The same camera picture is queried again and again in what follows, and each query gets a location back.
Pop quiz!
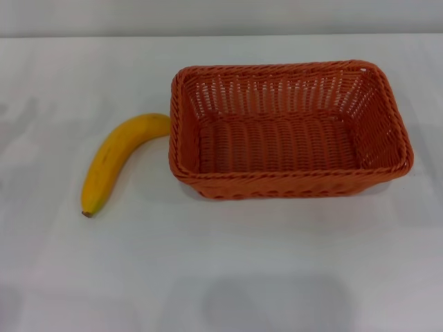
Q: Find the orange woven plastic basket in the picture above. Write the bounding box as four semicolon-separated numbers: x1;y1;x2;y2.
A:
168;59;415;201

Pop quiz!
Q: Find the yellow banana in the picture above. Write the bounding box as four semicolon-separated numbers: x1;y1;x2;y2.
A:
81;113;172;219

